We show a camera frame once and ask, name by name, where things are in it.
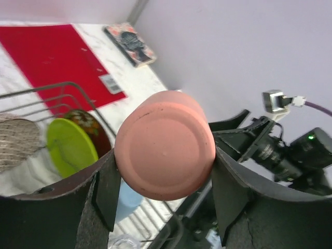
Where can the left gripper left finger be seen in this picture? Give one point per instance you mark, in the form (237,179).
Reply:
(76,212)

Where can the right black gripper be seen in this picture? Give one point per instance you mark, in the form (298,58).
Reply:
(260,141)

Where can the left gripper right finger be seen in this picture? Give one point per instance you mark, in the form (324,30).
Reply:
(254,212)

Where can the light blue plastic cup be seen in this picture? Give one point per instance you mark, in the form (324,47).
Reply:
(128,201)

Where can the pink plastic cup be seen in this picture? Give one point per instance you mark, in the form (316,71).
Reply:
(165,150)

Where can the clear drinking glass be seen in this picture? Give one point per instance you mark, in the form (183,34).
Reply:
(123,241)

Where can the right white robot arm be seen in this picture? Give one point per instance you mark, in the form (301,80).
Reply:
(300,163)

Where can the green plate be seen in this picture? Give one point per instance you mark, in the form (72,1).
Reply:
(70,148)

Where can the dark brown floral plate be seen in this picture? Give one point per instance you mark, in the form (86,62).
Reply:
(93,129)

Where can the patterned ceramic bowl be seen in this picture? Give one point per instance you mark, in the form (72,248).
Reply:
(20,138)

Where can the red folder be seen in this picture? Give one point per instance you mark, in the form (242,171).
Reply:
(48,55)

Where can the Little Women book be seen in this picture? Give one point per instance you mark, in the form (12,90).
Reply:
(131,45)

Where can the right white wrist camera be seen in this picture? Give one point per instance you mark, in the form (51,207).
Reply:
(276,104)

